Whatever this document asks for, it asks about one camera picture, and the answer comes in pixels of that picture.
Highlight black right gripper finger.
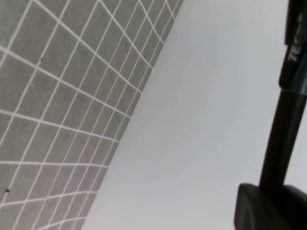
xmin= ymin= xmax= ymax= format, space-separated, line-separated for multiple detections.
xmin=234 ymin=184 xmax=307 ymax=230

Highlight black pen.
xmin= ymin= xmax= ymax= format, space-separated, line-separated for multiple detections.
xmin=259 ymin=43 xmax=307 ymax=187

